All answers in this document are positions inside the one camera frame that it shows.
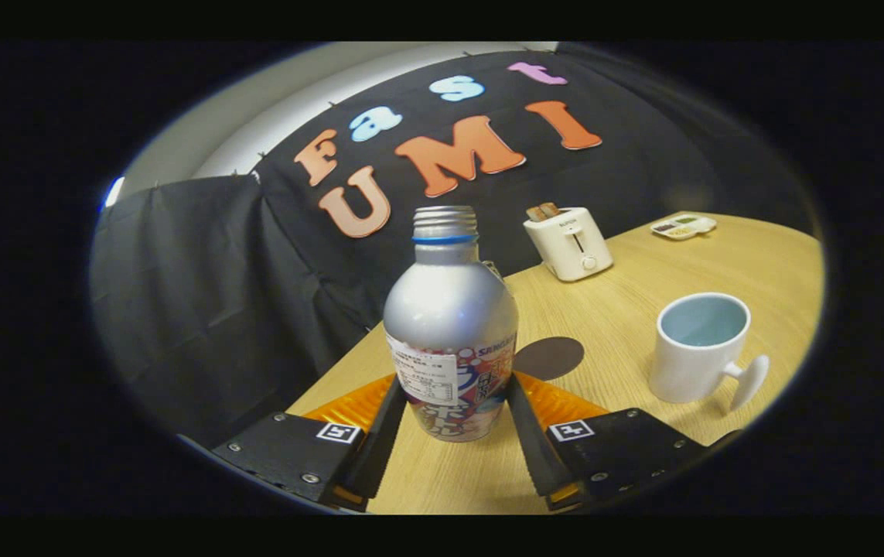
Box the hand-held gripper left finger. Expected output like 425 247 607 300
210 374 409 513

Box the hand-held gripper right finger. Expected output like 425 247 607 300
505 371 712 511

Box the brown round coaster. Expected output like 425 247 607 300
514 337 585 381

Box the silver bottle with printed label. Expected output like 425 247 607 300
383 205 521 443

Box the white cup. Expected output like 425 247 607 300
649 292 770 412

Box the white toaster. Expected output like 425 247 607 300
523 205 614 282

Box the wooden table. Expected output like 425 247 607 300
287 210 825 515

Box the black backdrop cloth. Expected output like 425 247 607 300
90 43 821 449

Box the white compartment tray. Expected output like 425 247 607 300
650 214 718 241

